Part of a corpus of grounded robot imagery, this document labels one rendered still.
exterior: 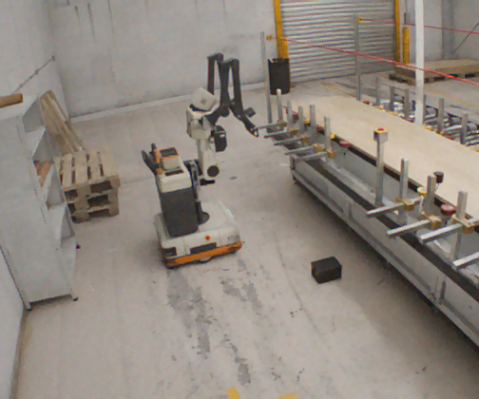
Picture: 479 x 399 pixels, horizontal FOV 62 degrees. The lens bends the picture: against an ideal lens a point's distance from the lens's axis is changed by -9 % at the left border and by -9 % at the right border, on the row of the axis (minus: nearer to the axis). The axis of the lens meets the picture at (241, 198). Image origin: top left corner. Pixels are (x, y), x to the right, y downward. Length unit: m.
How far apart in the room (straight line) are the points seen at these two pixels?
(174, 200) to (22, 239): 1.21
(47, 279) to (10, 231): 0.49
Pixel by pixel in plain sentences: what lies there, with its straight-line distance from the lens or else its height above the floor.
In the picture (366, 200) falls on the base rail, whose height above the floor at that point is 0.70.
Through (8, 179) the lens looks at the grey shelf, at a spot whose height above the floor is 1.13.
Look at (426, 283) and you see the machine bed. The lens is 3.19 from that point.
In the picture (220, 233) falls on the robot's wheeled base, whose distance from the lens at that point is 3.65.
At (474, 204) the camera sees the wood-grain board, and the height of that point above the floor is 0.90.
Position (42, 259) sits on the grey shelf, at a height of 0.44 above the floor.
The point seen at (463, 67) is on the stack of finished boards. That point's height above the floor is 0.26.
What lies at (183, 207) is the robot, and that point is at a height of 0.54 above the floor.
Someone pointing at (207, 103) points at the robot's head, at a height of 1.29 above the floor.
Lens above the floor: 2.08
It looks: 26 degrees down
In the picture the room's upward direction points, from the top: 7 degrees counter-clockwise
